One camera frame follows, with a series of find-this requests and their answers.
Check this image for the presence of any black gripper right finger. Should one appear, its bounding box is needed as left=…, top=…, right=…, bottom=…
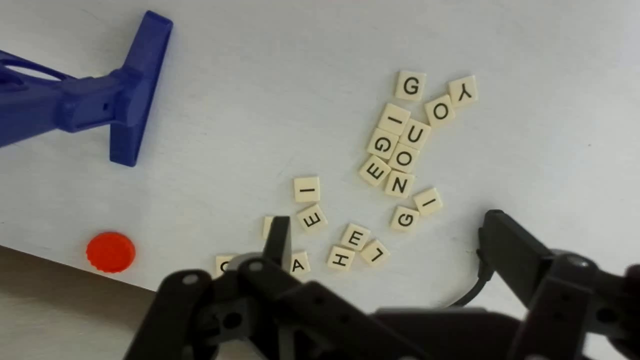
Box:
left=476, top=208, right=640, bottom=360

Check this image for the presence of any cream letter E tile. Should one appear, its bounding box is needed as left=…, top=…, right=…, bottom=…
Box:
left=356, top=154, right=394, bottom=189
left=294, top=202, right=330, bottom=235
left=337, top=220, right=374, bottom=254

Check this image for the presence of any blue connect four grid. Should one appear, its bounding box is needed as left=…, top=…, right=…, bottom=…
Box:
left=0, top=7, right=176, bottom=167

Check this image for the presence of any cream letter H tile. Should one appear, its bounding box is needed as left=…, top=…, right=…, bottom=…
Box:
left=323, top=242, right=358, bottom=274

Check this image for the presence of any red game disc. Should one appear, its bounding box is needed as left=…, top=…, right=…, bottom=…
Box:
left=84, top=230, right=138, bottom=276

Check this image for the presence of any cream letter Y tile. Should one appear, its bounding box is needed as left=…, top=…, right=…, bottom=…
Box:
left=446, top=73, right=482, bottom=110

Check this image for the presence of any cream letter G tile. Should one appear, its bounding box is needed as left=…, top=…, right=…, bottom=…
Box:
left=391, top=67, right=427, bottom=103
left=388, top=202, right=421, bottom=235
left=363, top=123, right=401, bottom=161

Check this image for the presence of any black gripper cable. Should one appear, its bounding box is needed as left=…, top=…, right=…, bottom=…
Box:
left=450, top=262, right=495, bottom=310

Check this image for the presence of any cream letter L tile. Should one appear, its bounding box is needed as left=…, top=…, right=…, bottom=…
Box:
left=358, top=237, right=391, bottom=270

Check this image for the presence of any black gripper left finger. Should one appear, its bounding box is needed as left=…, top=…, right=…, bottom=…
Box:
left=122, top=213, right=427, bottom=360

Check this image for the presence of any cream letter N tile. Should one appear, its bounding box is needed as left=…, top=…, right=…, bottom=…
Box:
left=381, top=167, right=417, bottom=199

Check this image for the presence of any cream letter A tile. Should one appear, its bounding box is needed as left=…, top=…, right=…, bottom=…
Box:
left=287, top=250, right=313, bottom=282

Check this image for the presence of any cream letter C tile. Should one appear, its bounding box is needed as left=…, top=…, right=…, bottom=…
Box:
left=212, top=254, right=236, bottom=280

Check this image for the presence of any cream letter U tile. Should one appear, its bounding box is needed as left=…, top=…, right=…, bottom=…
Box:
left=398, top=116, right=434, bottom=154

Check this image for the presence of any cream letter O tile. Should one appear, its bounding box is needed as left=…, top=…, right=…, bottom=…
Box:
left=421, top=92, right=459, bottom=129
left=386, top=140, right=421, bottom=175

